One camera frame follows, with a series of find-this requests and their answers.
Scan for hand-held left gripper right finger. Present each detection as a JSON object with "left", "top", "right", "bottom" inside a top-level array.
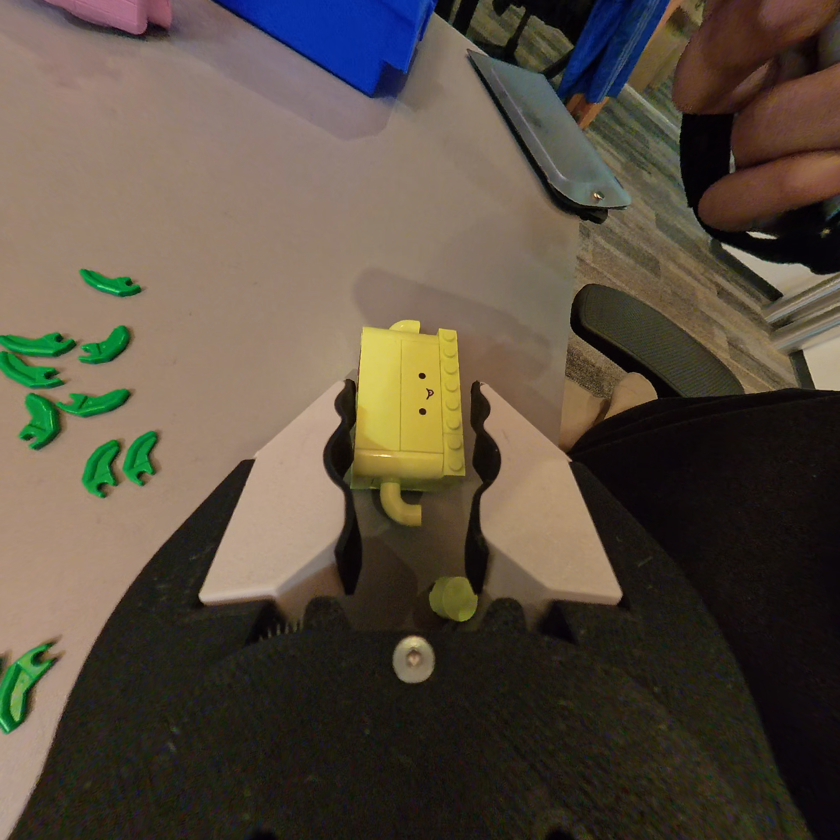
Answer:
[{"left": 463, "top": 381, "right": 623, "bottom": 613}]

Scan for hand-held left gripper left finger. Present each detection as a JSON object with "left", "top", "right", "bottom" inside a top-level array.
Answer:
[{"left": 198, "top": 378, "right": 363, "bottom": 611}]

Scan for lime green toy brick pot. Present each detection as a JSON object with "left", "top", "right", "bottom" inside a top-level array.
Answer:
[{"left": 350, "top": 319, "right": 466, "bottom": 528}]

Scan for person's right hand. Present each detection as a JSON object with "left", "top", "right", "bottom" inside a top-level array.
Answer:
[{"left": 672, "top": 0, "right": 840, "bottom": 231}]

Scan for person's beige trouser leg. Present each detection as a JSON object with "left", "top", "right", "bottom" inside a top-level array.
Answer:
[{"left": 560, "top": 371, "right": 659, "bottom": 450}]

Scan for lime green round peg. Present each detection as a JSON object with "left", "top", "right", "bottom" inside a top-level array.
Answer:
[{"left": 428, "top": 575, "right": 477, "bottom": 622}]

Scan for grey metal plate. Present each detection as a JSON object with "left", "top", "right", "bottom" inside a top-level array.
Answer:
[{"left": 466, "top": 48, "right": 632, "bottom": 225}]

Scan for black mesh chair armrest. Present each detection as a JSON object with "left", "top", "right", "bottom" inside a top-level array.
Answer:
[{"left": 570, "top": 283, "right": 746, "bottom": 398}]

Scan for scattered green leaf pieces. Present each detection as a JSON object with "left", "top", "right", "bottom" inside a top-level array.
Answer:
[{"left": 0, "top": 268, "right": 160, "bottom": 735}]

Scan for blue plastic bin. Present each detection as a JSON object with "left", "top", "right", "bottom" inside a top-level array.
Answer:
[{"left": 211, "top": 0, "right": 438, "bottom": 99}]

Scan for pink toy brick plant pot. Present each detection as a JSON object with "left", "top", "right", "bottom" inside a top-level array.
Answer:
[{"left": 41, "top": 0, "right": 173, "bottom": 35}]

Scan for black desk frame bar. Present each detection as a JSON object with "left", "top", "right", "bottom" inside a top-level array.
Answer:
[{"left": 710, "top": 238, "right": 786, "bottom": 303}]

